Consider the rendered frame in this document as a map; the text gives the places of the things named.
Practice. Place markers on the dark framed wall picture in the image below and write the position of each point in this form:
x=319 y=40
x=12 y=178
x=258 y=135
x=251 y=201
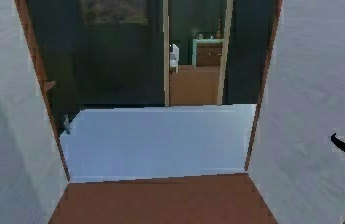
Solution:
x=114 y=11

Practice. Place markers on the brown bottle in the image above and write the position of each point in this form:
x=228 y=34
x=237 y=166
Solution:
x=218 y=32

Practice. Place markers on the small grey upright object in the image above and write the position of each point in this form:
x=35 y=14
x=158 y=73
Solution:
x=66 y=124

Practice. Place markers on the brown cabinet with teal top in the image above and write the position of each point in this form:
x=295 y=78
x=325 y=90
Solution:
x=208 y=53

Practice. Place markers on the white chair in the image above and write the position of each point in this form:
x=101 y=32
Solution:
x=174 y=57

